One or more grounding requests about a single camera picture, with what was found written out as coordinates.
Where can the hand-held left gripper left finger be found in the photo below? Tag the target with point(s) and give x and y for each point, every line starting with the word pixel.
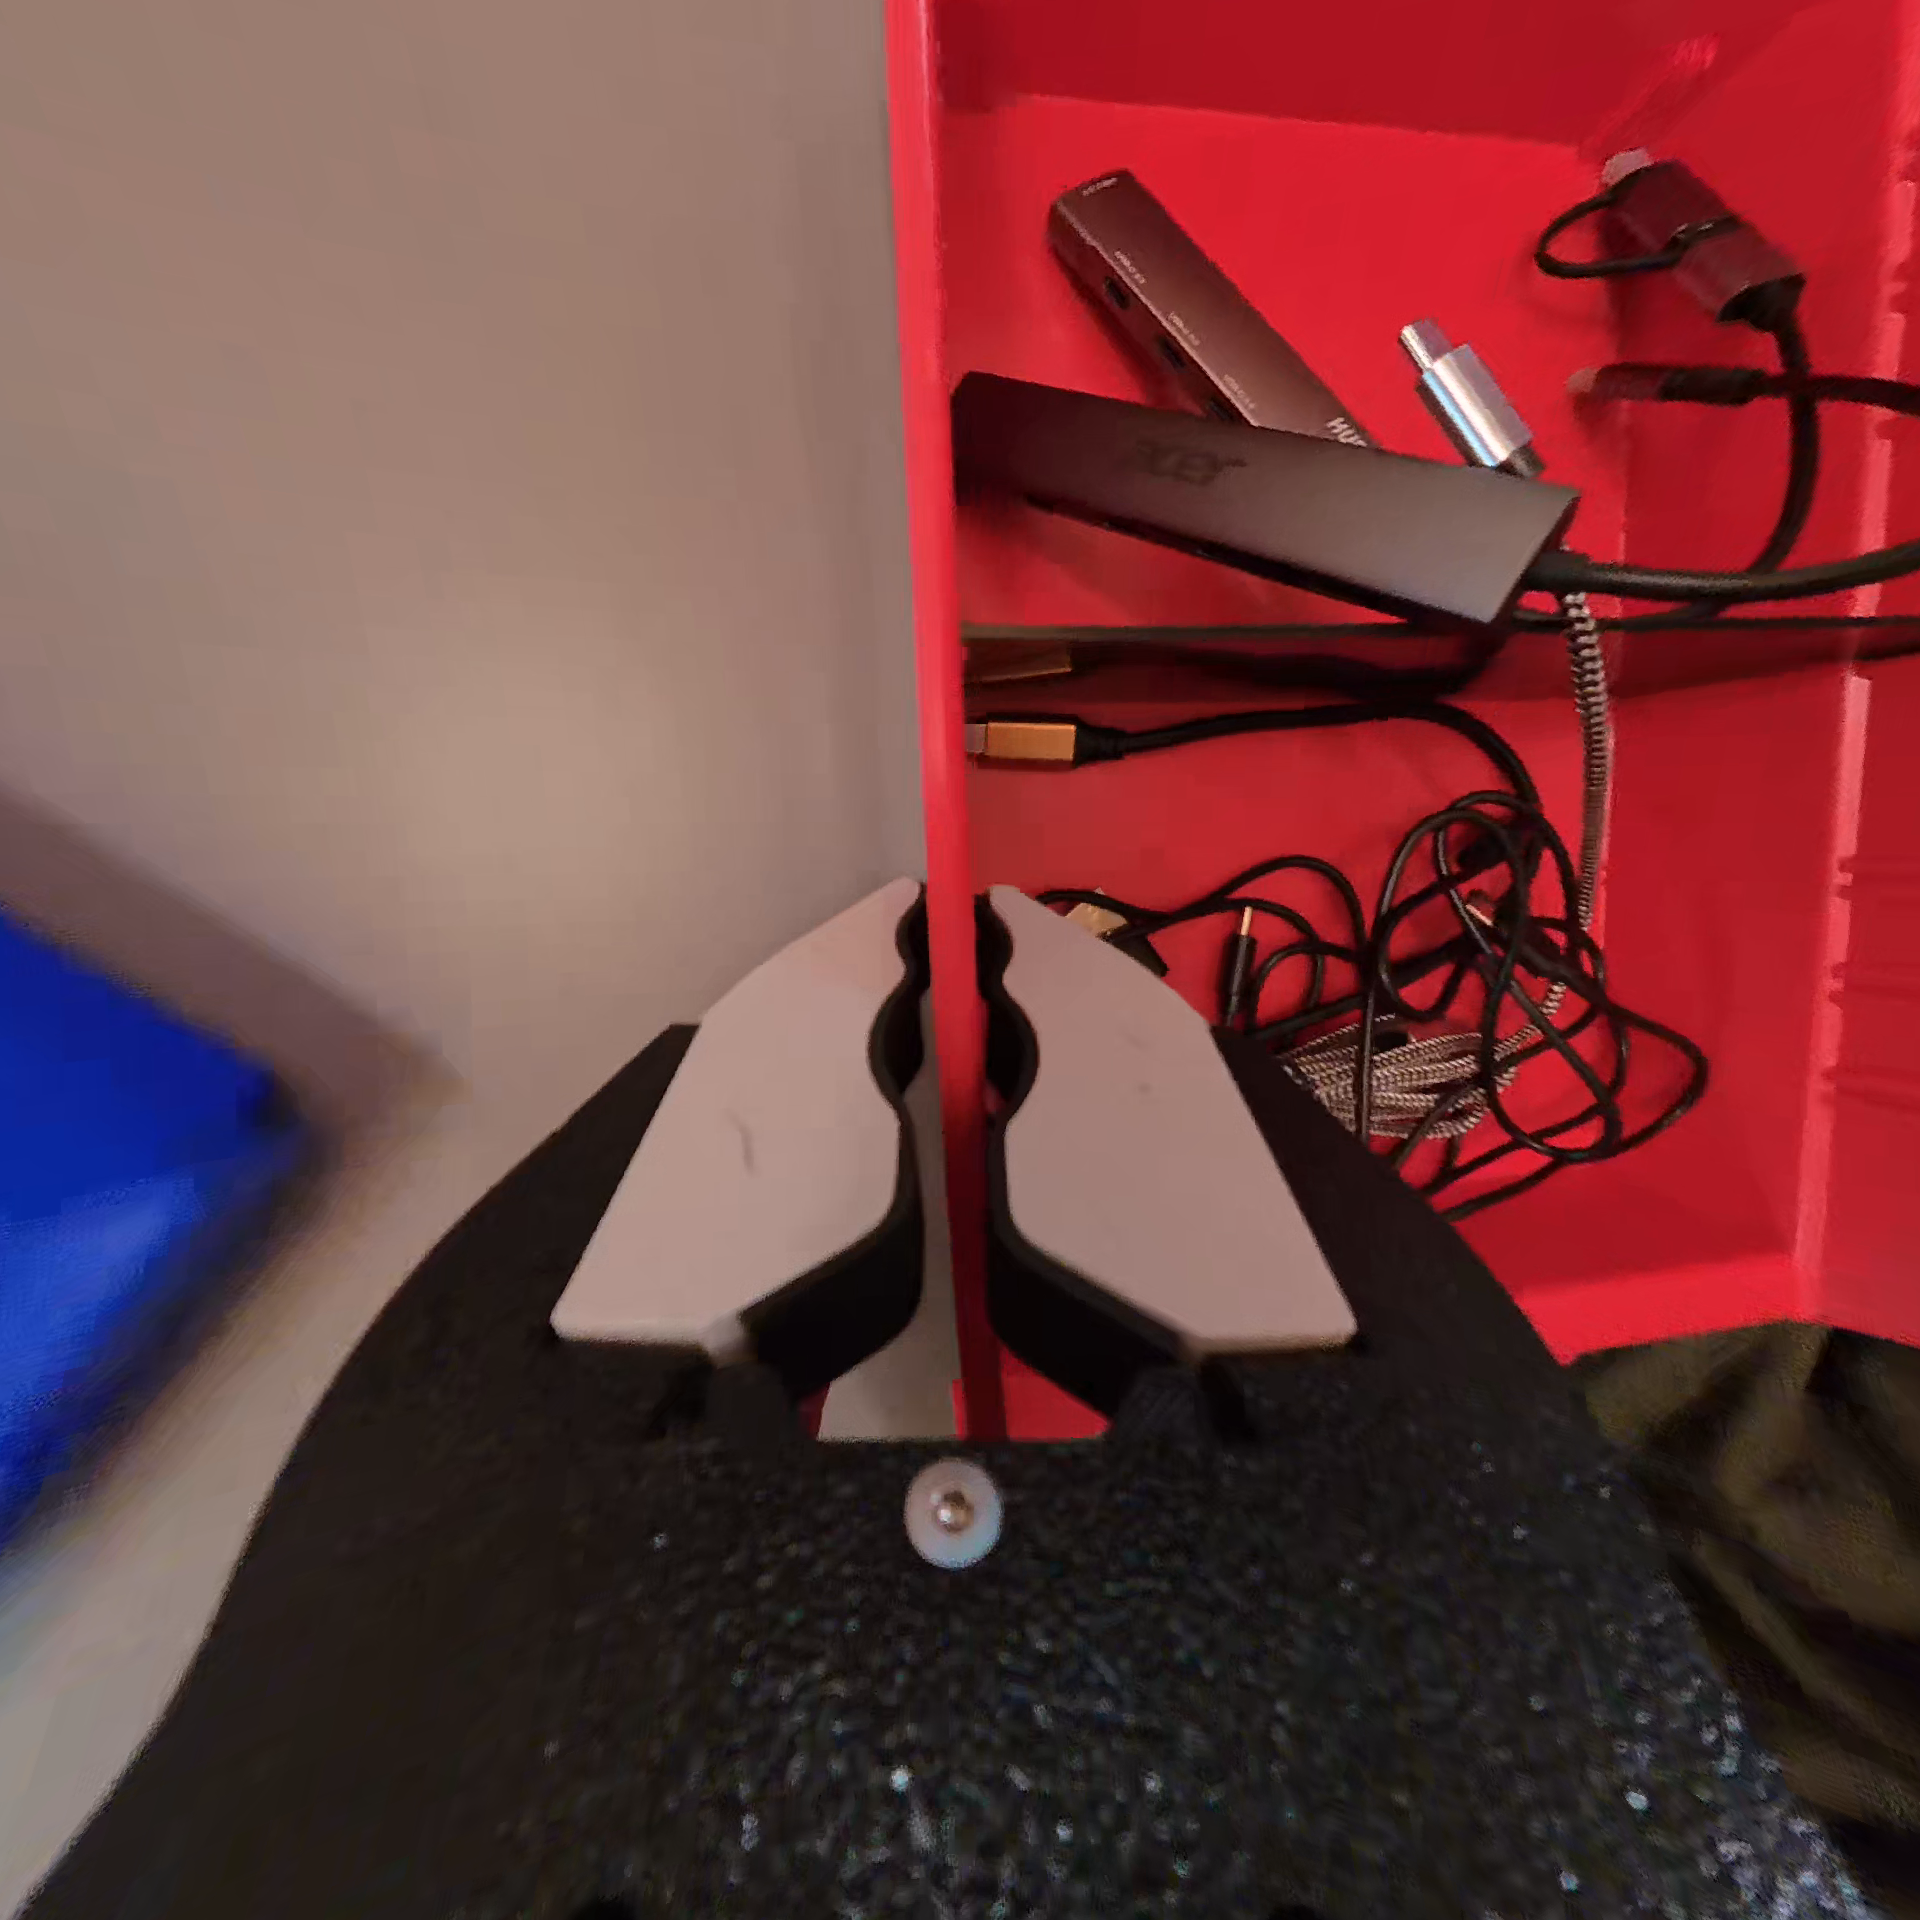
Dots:
pixel 751 1156

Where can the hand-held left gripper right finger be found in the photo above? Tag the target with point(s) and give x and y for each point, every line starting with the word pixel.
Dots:
pixel 1155 1171

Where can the red plastic bin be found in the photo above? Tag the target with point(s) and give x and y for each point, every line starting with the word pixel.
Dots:
pixel 1727 1050

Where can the black usb hub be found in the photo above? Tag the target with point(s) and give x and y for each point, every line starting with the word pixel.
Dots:
pixel 1274 496

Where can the slim grey usb hub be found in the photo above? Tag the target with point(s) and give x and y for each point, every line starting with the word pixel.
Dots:
pixel 1186 308

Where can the blue plastic bin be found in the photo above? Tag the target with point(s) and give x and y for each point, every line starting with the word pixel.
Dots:
pixel 120 1199

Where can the person's olive trouser leg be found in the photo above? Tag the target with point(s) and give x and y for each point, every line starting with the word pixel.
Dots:
pixel 1771 1499

